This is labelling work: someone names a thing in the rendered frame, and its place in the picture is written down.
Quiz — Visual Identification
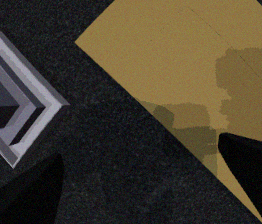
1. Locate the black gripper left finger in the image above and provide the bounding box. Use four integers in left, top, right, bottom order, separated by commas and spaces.
0, 153, 64, 224

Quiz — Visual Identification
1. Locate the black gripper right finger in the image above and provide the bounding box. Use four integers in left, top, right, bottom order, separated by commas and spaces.
217, 133, 262, 217

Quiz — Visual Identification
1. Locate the tan wooden floor panel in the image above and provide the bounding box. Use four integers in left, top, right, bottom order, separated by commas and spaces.
75, 0, 262, 224

